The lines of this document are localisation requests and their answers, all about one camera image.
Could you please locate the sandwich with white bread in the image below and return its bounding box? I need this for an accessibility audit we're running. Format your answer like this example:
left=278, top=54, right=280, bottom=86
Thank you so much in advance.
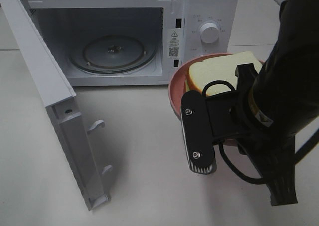
left=184, top=51, right=262, bottom=93

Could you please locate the glass microwave turntable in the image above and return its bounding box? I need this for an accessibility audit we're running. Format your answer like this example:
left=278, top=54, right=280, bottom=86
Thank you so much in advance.
left=70, top=34, right=158, bottom=74

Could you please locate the white microwave oven body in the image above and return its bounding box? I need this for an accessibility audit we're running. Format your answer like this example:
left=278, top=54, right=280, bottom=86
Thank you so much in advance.
left=27, top=0, right=237, bottom=87

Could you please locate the pink round plate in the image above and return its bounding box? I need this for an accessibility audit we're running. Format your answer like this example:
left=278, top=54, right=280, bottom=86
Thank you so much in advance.
left=168, top=52, right=265, bottom=146

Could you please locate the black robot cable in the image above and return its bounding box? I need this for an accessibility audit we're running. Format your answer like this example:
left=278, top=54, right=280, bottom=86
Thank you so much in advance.
left=201, top=80, right=319, bottom=185

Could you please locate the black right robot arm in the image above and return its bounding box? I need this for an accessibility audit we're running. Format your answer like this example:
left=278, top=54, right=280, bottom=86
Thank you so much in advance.
left=234, top=0, right=319, bottom=206

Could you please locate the upper white microwave knob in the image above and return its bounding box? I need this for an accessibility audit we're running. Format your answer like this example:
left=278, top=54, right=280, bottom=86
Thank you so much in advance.
left=200, top=21, right=220, bottom=44

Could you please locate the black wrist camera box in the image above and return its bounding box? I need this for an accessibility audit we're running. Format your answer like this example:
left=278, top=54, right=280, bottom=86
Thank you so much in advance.
left=180, top=91, right=237, bottom=174

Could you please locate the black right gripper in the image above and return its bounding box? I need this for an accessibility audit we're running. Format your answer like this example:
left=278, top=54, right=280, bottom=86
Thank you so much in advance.
left=229, top=63, right=298, bottom=207

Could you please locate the white microwave door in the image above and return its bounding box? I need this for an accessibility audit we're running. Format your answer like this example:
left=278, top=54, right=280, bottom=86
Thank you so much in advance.
left=0, top=0, right=112, bottom=210

